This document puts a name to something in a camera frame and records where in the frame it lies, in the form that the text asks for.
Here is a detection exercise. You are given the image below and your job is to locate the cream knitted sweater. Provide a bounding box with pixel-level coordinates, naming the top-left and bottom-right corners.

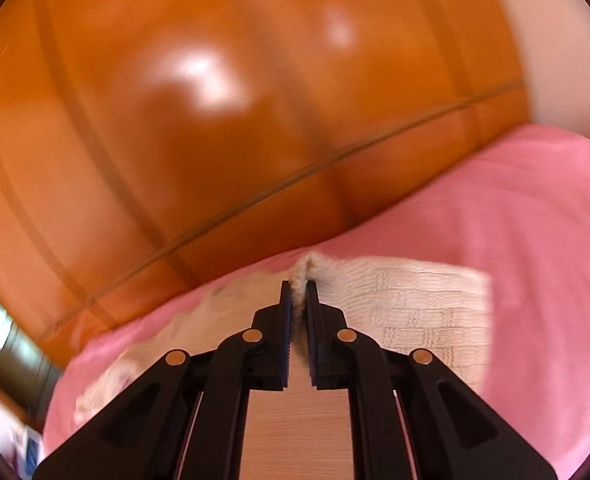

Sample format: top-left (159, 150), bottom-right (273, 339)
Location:
top-left (72, 250), bottom-right (494, 480)

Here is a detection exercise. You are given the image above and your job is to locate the pink bedspread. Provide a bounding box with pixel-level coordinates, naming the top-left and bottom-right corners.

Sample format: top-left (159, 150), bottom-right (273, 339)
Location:
top-left (44, 125), bottom-right (590, 479)

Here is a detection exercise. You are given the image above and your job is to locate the orange wooden wardrobe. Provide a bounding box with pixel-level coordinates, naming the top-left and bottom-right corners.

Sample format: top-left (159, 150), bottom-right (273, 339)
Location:
top-left (0, 0), bottom-right (530, 366)

